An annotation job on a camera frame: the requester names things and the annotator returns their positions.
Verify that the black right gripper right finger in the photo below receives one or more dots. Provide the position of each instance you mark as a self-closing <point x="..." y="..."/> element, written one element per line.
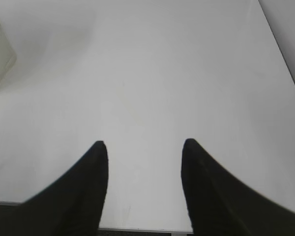
<point x="219" y="204"/>

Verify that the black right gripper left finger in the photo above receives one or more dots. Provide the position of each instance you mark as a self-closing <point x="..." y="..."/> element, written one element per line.
<point x="71" y="206"/>

